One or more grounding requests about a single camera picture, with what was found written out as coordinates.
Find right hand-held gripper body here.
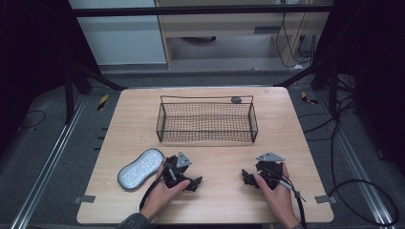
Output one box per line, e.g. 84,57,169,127
253,152,287,191

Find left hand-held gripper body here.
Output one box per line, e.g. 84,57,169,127
162,151,194,191

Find black wire mesh basket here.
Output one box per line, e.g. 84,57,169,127
155,94,259,144

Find person's left hand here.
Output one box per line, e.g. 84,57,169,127
139,164,192,221

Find person's right hand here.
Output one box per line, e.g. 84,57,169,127
253,162,301,229

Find black yellow tape strip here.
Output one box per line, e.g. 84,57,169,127
96,94,110,112
300,91,320,106

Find black metal stand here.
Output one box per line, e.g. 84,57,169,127
274,58,340,116
62,58,129,126

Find white cabinet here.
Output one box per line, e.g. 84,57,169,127
68,0,168,67

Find wooden desk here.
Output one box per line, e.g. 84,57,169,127
154,0,334,70

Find black curtain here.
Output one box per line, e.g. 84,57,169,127
0,0,102,156
313,0,405,177

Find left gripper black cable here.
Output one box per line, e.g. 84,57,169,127
139,165,168,212

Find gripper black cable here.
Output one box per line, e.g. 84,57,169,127
276,177,309,229
139,165,168,212

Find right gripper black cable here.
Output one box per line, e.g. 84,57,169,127
276,177,309,229

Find grey table bracket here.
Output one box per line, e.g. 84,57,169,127
313,194,338,205
73,194,96,205

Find black floor cable loop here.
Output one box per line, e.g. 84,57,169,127
299,94,401,227

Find aluminium floor rail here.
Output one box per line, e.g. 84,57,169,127
316,91,396,229
9,94,88,229

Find black cables under desk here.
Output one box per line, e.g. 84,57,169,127
274,11,317,70

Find thin black floor cable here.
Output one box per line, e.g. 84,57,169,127
18,109,48,131

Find black horizontal frame bar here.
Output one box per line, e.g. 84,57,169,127
68,4,334,18

